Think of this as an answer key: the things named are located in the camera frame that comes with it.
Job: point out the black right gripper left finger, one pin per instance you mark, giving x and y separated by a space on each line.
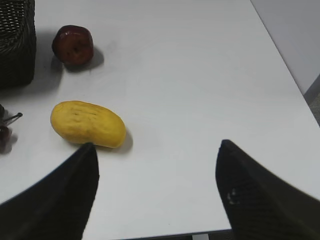
58 206

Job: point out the dark red apple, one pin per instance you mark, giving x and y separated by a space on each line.
73 45

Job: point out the red grape bunch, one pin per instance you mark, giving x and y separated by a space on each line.
5 132

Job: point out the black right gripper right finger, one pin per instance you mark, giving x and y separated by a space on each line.
259 205

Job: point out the yellow mango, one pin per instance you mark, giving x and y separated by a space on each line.
81 122

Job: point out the black wicker basket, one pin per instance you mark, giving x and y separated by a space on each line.
18 43

